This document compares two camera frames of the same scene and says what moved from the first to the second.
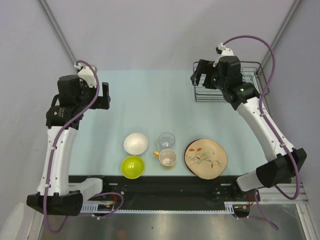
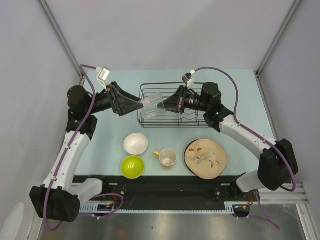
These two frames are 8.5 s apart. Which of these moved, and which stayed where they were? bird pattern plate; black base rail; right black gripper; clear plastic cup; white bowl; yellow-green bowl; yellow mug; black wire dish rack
Moved: black wire dish rack; clear plastic cup; right black gripper
Stayed: black base rail; bird pattern plate; yellow-green bowl; white bowl; yellow mug
